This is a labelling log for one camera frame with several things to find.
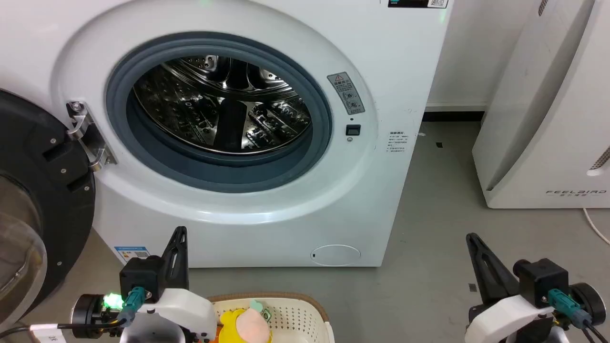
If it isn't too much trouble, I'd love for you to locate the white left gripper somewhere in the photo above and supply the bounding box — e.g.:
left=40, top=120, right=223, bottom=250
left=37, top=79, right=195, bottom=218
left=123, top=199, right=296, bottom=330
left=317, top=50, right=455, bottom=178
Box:
left=119, top=226, right=218, bottom=343

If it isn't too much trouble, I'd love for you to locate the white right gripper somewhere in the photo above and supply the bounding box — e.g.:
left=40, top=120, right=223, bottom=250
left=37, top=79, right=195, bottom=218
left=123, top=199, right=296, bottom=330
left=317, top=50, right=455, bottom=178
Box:
left=464, top=233, right=557, bottom=343

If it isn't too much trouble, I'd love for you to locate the yellow pink plush toy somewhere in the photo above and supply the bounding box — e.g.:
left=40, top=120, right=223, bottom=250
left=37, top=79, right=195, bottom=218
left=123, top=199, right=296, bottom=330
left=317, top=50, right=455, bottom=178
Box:
left=217, top=299, right=274, bottom=343

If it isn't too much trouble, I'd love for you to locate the black washing machine door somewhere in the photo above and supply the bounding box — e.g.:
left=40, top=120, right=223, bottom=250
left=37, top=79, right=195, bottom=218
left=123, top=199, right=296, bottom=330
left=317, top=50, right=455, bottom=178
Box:
left=0, top=88, right=96, bottom=332

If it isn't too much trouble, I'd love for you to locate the silver metal door hinge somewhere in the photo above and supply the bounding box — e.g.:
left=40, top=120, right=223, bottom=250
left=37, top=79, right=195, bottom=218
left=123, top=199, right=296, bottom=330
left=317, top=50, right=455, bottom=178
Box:
left=66, top=101, right=118, bottom=172

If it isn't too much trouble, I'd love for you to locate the shiny steel washer drum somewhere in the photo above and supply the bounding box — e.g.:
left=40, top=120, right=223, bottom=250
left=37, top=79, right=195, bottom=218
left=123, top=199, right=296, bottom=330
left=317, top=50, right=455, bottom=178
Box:
left=132, top=55, right=313, bottom=155

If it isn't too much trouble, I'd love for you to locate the blue energy label sticker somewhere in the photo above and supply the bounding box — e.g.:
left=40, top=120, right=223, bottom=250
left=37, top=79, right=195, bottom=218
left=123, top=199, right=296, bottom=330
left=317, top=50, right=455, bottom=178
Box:
left=114, top=246, right=151, bottom=265

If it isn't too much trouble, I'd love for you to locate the grey rubber door gasket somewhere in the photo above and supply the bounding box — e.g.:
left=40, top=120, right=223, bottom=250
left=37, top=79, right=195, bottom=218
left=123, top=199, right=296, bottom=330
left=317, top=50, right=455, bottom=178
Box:
left=105, top=31, right=333, bottom=193

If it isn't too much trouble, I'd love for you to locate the white front-load washing machine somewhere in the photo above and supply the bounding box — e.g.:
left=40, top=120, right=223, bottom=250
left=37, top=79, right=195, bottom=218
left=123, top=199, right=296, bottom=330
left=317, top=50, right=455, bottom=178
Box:
left=0, top=0, right=453, bottom=268

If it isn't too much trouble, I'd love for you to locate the white perforated laundry basket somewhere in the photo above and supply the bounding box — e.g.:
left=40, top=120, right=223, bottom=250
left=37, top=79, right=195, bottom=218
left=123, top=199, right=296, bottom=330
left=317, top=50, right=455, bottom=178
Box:
left=207, top=292, right=336, bottom=343

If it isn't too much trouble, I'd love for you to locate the round white filter cover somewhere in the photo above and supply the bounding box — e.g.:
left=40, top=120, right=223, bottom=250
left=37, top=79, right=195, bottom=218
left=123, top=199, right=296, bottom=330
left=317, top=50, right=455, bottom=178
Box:
left=310, top=244, right=362, bottom=267

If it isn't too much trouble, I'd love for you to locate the white air purifier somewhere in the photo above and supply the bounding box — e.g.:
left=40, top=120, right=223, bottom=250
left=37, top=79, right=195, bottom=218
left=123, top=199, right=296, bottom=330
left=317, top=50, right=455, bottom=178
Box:
left=472, top=0, right=610, bottom=210

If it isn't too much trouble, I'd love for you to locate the grey warning label sticker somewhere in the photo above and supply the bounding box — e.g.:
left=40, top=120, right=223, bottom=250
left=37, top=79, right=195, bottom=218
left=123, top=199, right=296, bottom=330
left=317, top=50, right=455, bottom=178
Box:
left=327, top=71, right=366, bottom=115

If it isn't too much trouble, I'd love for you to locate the teal-plug left camera cable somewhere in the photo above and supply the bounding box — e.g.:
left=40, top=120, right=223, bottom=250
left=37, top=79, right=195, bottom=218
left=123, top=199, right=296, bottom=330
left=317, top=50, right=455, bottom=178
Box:
left=116, top=286, right=146, bottom=327

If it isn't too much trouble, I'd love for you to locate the teal-plug camera cable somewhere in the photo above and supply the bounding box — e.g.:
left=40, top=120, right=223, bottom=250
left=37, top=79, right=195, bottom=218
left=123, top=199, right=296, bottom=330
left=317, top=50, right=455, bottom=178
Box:
left=116, top=286, right=146, bottom=327
left=547, top=288, right=610, bottom=343

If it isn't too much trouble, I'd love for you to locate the teal-plug right camera cable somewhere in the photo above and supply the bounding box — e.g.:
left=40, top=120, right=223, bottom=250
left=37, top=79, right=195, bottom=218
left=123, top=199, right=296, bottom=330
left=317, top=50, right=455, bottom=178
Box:
left=547, top=288, right=610, bottom=343

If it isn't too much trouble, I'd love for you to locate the thin white power cable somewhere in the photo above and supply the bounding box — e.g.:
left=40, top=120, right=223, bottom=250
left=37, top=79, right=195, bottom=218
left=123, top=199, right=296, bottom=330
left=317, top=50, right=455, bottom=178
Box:
left=582, top=208, right=610, bottom=246

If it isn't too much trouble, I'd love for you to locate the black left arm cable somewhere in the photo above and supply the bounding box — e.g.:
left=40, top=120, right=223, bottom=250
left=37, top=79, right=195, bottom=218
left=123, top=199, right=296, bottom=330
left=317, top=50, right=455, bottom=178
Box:
left=0, top=320, right=127, bottom=337

